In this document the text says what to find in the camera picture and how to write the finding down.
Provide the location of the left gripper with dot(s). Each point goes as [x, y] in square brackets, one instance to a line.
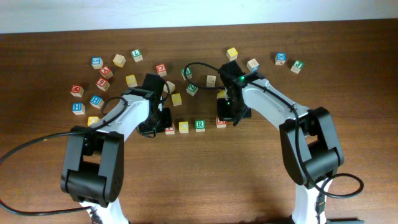
[145, 129]

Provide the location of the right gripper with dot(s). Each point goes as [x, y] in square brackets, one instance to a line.
[224, 114]

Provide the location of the red letter I block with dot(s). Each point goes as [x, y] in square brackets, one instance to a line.
[170, 130]

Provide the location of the red letter A block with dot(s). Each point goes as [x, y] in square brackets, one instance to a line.
[220, 123]

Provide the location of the yellow letter C block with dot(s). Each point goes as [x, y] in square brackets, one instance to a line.
[183, 127]

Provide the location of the green letter R block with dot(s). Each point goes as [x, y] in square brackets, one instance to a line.
[200, 125]

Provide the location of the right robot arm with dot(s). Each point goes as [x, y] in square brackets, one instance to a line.
[311, 150]

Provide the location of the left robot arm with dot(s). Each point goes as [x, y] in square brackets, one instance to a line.
[93, 168]

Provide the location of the yellow tilted centre block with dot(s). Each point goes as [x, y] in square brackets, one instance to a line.
[221, 94]

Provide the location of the yellow letter S block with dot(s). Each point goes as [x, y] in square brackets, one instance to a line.
[176, 99]

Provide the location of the white picture block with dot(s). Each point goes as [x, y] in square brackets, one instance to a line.
[211, 81]

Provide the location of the plain tilted wooden block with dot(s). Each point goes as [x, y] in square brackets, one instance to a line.
[169, 87]

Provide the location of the green letter Z block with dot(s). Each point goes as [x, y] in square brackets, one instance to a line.
[192, 89]

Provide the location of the wooden block blue D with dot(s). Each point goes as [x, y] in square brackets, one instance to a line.
[252, 65]

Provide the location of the yellow block upper left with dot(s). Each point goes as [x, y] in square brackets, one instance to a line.
[131, 81]

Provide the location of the red letter Q block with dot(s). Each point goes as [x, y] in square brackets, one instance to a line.
[161, 70]

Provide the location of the yellow block top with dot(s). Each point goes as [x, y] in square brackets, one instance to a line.
[232, 54]

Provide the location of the green R block upper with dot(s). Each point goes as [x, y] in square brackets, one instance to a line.
[186, 73]

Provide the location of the blue H block tilted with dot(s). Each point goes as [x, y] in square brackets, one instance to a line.
[96, 101]

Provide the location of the yellow block bottom left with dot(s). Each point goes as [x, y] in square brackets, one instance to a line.
[92, 120]

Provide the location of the red number six block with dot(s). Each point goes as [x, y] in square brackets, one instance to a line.
[103, 84]

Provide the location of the green letter L block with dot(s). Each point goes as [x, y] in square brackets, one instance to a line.
[137, 55]

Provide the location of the blue letter X block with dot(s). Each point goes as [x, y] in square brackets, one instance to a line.
[280, 58]

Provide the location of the red A block left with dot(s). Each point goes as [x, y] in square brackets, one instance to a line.
[106, 72]

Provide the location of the green letter J block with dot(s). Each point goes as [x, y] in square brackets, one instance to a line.
[297, 66]

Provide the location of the blue H block left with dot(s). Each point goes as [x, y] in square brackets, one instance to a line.
[78, 108]

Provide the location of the blue letter S block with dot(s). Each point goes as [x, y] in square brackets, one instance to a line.
[97, 62]

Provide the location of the red letter M block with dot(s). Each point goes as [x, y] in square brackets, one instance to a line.
[77, 90]

